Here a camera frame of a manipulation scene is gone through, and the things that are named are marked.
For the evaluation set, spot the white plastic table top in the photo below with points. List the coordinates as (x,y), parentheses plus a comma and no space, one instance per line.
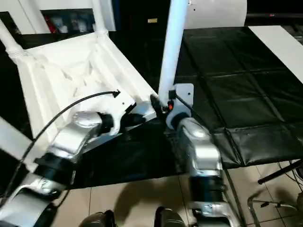
(82,66)

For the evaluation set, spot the black quilted mat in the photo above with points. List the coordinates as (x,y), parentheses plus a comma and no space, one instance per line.
(236,71)

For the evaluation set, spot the small gold label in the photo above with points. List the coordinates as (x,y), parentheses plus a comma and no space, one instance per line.
(152,20)

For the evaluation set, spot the black cabinet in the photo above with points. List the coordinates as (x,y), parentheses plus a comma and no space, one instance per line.
(142,14)

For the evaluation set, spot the pale panel with holes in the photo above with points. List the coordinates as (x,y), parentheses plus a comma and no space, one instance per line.
(215,14)

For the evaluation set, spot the white flat board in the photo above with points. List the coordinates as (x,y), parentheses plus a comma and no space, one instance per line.
(281,47)

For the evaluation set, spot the black metal stand leg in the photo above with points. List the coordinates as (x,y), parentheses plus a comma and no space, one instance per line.
(279,172)

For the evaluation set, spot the black metal bar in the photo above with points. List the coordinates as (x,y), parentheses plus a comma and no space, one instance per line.
(274,15)

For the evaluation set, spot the white sideboard with glass doors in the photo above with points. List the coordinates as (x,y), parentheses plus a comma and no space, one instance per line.
(28,11)

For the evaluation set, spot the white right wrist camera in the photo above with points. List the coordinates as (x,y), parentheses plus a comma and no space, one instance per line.
(183,99)

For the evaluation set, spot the chrome tube frame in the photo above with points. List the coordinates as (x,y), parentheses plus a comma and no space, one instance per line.
(265,203)

